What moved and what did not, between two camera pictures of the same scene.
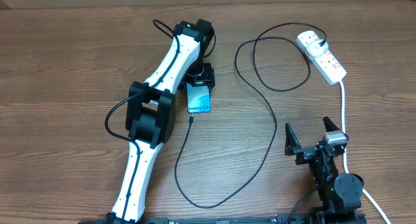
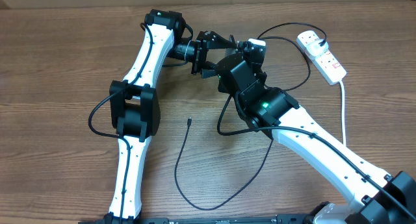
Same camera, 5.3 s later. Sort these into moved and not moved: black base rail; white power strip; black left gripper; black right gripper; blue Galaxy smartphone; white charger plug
Moved: blue Galaxy smartphone; black right gripper; black left gripper
Not moved: white charger plug; white power strip; black base rail
